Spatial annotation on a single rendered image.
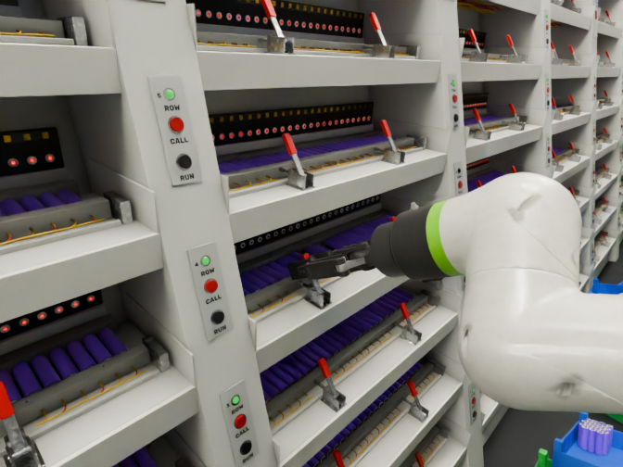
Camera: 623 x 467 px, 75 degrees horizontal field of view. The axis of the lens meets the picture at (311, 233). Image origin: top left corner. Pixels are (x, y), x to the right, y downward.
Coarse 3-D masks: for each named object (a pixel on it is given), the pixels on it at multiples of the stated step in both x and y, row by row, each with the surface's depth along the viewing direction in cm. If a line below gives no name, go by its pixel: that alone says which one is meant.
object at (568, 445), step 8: (584, 416) 127; (576, 424) 124; (568, 432) 119; (576, 432) 124; (616, 432) 122; (560, 440) 108; (568, 440) 118; (576, 440) 125; (616, 440) 122; (560, 448) 107; (568, 448) 119; (576, 448) 120; (616, 448) 122; (560, 456) 107; (568, 456) 105; (576, 456) 115; (584, 456) 116; (592, 456) 116; (600, 456) 116; (608, 456) 117; (616, 456) 117; (552, 464) 108; (560, 464) 106; (568, 464) 105; (576, 464) 104; (584, 464) 103; (592, 464) 102; (600, 464) 112; (608, 464) 112; (616, 464) 112
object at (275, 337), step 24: (360, 216) 101; (288, 240) 85; (336, 288) 74; (360, 288) 75; (384, 288) 81; (264, 312) 67; (288, 312) 67; (312, 312) 67; (336, 312) 70; (264, 336) 61; (288, 336) 63; (312, 336) 67; (264, 360) 60
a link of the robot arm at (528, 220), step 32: (480, 192) 43; (512, 192) 40; (544, 192) 39; (448, 224) 45; (480, 224) 41; (512, 224) 38; (544, 224) 38; (576, 224) 39; (448, 256) 45; (480, 256) 40; (512, 256) 37; (544, 256) 37; (576, 256) 38
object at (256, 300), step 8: (288, 280) 72; (296, 280) 72; (304, 280) 74; (264, 288) 69; (272, 288) 69; (280, 288) 69; (288, 288) 71; (296, 288) 73; (248, 296) 66; (256, 296) 67; (264, 296) 67; (272, 296) 68; (280, 296) 70; (248, 304) 65; (256, 304) 66; (264, 304) 68; (248, 312) 66
